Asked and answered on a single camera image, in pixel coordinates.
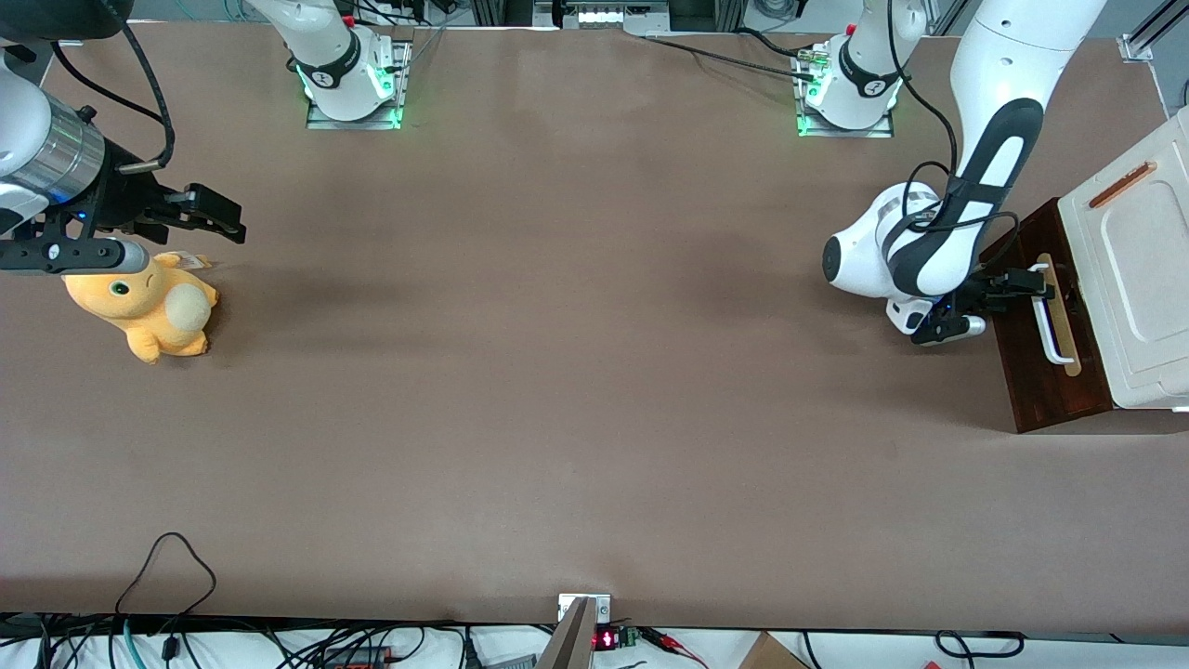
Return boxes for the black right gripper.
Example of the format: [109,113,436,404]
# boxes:
[79,139,248,245]

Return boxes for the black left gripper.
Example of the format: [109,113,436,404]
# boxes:
[912,267,1057,348]

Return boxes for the dark wood drawer white handle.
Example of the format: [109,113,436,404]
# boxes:
[980,198,1114,434]

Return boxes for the white-topped wooden drawer cabinet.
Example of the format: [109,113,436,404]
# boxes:
[1013,107,1189,435]

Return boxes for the orange plush toy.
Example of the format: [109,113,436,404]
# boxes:
[62,251,220,365]

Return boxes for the brown strip on cabinet top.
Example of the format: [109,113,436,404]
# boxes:
[1089,161,1158,208]

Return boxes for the brown cardboard piece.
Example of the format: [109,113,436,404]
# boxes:
[738,631,811,669]

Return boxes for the white lit box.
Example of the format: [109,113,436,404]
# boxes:
[562,0,672,32]

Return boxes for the red clip leads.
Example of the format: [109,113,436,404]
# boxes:
[639,628,709,669]

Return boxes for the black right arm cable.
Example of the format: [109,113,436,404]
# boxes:
[48,20,177,176]

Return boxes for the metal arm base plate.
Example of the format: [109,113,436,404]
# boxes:
[305,37,404,132]
[795,46,895,139]

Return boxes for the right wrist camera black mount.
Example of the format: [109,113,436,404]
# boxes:
[0,237,151,276]

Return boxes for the aluminium profile frame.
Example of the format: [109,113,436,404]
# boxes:
[1117,0,1189,65]

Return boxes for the black looped cable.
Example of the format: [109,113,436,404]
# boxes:
[113,531,218,620]

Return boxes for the black curled cable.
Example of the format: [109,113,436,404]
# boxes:
[933,629,1026,660]

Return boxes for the black cable on table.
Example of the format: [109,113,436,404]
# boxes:
[641,28,820,81]

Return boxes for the silver camera mount bracket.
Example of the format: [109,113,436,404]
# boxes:
[537,593,613,669]

